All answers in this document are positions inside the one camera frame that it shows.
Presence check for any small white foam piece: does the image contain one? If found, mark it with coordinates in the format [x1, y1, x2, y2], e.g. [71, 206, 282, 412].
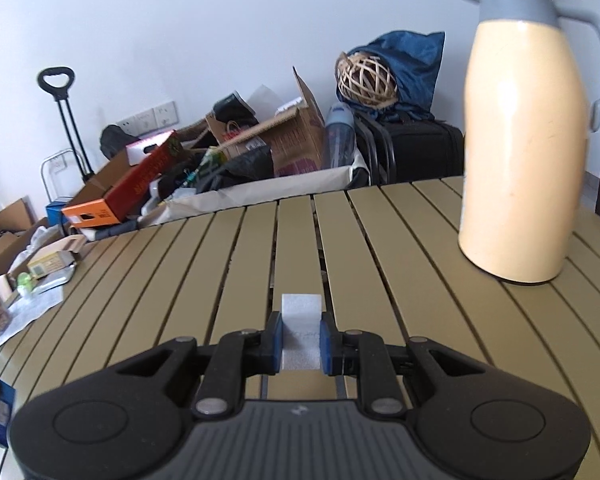
[281, 292, 323, 372]

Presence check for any orange and red box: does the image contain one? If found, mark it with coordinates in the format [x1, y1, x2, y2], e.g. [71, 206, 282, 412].
[61, 130, 186, 226]

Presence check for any white metal trolley frame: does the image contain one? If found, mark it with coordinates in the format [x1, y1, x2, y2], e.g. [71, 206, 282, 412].
[40, 149, 83, 206]

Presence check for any black suitcase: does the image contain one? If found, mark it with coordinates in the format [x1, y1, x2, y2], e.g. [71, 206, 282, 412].
[355, 110, 465, 186]

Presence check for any black pouch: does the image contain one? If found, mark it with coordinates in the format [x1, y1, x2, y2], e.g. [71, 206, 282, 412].
[212, 92, 258, 126]

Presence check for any wicker ball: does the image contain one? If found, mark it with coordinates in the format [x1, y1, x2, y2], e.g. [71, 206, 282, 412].
[336, 52, 398, 108]

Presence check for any dark grey bag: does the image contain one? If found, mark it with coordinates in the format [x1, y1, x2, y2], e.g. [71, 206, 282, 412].
[195, 144, 276, 193]

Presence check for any black trolley handle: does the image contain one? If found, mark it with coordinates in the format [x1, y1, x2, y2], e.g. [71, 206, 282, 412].
[36, 66, 93, 183]

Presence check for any open brown cardboard box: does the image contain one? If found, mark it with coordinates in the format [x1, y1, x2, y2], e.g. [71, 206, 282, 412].
[0, 196, 51, 271]

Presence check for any small blue box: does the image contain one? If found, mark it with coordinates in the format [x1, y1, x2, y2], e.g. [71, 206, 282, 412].
[45, 201, 68, 236]

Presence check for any tan slatted folding table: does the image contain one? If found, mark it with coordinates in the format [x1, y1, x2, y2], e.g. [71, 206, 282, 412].
[0, 175, 600, 480]

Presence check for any printed brown cardboard box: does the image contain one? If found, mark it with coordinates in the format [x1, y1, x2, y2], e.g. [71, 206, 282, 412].
[205, 66, 327, 178]

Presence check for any grey water bottle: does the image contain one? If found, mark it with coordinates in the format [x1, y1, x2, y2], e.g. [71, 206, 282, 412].
[322, 102, 356, 168]

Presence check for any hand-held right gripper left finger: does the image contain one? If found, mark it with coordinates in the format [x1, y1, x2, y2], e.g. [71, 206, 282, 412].
[115, 312, 285, 418]

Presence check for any black wagon with beige liner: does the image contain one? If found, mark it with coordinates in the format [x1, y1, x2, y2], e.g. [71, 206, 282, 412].
[140, 152, 371, 226]

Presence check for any yellow green packet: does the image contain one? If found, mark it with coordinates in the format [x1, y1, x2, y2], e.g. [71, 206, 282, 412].
[27, 252, 76, 278]

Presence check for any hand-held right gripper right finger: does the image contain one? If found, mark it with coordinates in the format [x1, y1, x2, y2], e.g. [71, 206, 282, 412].
[319, 312, 491, 418]

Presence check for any yellow thermos jug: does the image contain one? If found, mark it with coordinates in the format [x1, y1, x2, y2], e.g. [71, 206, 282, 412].
[457, 0, 600, 283]

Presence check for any blue cloth bag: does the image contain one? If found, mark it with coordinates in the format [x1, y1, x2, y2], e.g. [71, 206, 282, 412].
[336, 30, 446, 123]

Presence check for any black cap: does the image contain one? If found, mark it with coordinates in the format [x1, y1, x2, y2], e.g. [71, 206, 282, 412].
[99, 124, 141, 158]

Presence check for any white plastic sheet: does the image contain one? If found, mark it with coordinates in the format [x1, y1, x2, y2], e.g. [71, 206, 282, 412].
[0, 260, 76, 356]

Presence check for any white wall socket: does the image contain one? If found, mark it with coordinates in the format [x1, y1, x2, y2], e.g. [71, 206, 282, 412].
[116, 101, 179, 133]

